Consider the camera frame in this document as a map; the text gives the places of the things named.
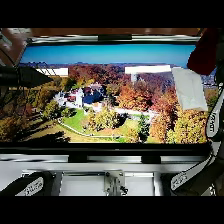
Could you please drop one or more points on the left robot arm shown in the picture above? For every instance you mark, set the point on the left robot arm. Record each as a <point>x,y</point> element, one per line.
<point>23,77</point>

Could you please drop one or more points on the silver frame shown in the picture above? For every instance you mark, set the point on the silver frame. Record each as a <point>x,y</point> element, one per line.
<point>100,166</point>

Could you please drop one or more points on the red T-shirt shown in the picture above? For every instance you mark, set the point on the red T-shirt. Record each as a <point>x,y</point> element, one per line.
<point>203,53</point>

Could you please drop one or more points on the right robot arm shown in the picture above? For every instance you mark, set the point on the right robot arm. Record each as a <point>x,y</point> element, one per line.
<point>215,120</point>

